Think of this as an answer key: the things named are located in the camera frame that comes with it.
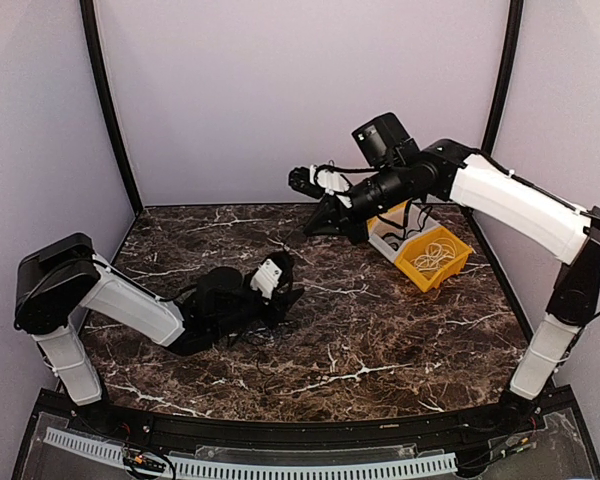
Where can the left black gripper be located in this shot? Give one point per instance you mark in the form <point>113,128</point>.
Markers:
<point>282,303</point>

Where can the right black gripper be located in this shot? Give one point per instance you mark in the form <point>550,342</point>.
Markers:
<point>347,224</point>

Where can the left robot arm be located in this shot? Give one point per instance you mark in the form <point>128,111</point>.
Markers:
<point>55,281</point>

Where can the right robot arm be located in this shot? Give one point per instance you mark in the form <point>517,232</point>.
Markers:
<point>398,170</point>

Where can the white plastic bin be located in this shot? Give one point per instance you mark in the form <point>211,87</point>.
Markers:
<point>393,231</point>

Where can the near yellow plastic bin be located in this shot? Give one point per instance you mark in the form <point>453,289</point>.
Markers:
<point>433,258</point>

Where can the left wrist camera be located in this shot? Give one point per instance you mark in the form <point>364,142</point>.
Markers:
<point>273,275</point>

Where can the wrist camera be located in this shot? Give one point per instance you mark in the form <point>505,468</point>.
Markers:
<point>317,181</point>
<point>273,275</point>

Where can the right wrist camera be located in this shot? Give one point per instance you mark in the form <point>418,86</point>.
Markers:
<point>317,181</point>

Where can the white slotted cable duct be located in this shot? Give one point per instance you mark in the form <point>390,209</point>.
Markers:
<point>181,467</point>

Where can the black front rail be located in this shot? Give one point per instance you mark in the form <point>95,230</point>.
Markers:
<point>469,429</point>

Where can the right black frame post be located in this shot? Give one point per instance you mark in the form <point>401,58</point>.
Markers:
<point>505,71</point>

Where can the black frame post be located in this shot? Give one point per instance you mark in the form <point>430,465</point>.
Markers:
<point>106,102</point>
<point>505,71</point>

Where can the left black frame post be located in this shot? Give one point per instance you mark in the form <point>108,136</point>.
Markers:
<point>106,102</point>

